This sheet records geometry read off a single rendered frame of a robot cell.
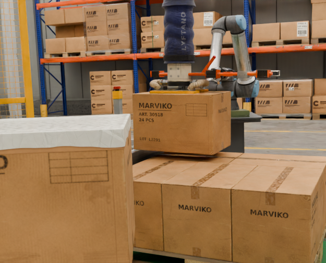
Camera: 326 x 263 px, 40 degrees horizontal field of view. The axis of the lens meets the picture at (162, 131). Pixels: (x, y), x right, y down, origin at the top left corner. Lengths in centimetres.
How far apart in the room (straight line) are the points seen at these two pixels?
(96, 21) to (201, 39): 272
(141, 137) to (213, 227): 101
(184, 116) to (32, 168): 196
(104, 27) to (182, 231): 930
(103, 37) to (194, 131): 863
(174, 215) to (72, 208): 140
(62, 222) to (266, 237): 141
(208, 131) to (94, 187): 189
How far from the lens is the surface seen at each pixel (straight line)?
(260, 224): 240
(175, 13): 317
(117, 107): 407
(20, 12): 346
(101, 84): 1159
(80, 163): 117
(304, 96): 1021
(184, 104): 304
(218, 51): 361
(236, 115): 387
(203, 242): 253
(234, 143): 397
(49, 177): 119
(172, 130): 309
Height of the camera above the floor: 116
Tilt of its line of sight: 8 degrees down
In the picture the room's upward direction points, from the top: 2 degrees counter-clockwise
